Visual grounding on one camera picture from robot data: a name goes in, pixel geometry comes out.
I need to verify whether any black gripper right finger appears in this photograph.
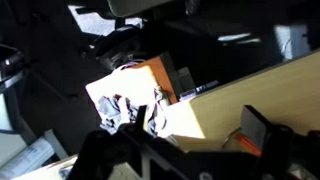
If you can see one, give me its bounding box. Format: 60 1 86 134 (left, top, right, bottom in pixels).
239 104 320 180

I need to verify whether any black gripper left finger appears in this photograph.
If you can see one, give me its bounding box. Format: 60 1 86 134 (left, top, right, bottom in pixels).
66 105 188 180

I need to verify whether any cardboard box with crumpled cloth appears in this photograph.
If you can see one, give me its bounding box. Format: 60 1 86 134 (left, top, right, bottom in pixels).
84 64 178 138

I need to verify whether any folded white newspaper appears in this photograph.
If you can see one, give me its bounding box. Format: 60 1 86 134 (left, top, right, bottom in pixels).
0 135 56 180

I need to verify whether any orange box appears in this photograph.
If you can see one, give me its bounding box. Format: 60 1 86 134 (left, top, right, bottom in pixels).
132 54 180 106

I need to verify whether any white computer case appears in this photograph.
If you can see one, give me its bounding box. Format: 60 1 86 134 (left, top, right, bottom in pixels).
274 24 312 62

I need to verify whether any black office chair base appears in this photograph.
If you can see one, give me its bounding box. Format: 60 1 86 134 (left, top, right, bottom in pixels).
92 25 148 72

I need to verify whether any grey office chair seat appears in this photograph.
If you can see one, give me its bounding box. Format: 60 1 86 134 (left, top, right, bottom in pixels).
106 0 175 18

